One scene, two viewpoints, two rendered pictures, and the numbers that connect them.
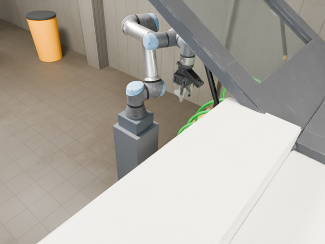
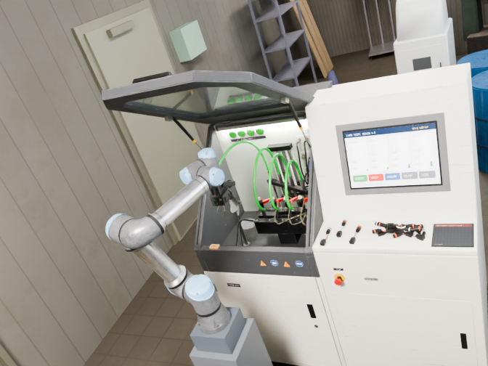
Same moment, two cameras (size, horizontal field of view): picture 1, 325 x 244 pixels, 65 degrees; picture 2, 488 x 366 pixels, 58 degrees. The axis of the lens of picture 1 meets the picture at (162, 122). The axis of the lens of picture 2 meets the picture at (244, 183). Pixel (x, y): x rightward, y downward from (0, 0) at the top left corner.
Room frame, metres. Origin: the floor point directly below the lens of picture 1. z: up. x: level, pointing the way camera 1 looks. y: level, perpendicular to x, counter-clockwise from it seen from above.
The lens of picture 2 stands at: (1.27, 1.76, 2.26)
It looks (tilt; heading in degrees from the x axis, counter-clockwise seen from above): 26 degrees down; 264
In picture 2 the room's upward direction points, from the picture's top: 19 degrees counter-clockwise
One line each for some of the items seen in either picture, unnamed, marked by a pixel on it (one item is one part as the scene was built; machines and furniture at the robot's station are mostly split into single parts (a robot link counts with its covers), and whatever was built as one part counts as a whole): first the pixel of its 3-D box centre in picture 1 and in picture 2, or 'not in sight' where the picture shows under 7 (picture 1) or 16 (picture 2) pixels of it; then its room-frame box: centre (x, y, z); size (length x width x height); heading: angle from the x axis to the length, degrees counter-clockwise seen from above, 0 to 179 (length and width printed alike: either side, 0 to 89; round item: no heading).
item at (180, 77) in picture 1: (184, 73); (219, 191); (1.20, -0.10, 1.35); 0.09 x 0.08 x 0.12; 51
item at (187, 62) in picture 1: (186, 59); not in sight; (1.19, -0.10, 1.43); 0.08 x 0.08 x 0.05
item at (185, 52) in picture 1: (188, 43); (208, 161); (1.20, -0.10, 1.51); 0.09 x 0.08 x 0.11; 30
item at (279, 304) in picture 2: not in sight; (274, 319); (1.17, -0.15, 0.44); 0.65 x 0.02 x 0.68; 141
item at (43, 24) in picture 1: (46, 37); not in sight; (4.22, 2.06, 0.37); 0.46 x 0.46 x 0.74
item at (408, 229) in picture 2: not in sight; (398, 228); (0.53, 0.24, 1.01); 0.23 x 0.11 x 0.06; 141
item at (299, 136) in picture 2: not in sight; (309, 155); (0.65, -0.39, 1.20); 0.13 x 0.03 x 0.31; 141
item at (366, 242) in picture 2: not in sight; (391, 236); (0.55, 0.21, 0.96); 0.70 x 0.22 x 0.03; 141
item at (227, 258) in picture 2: not in sight; (254, 260); (1.15, -0.16, 0.87); 0.62 x 0.04 x 0.16; 141
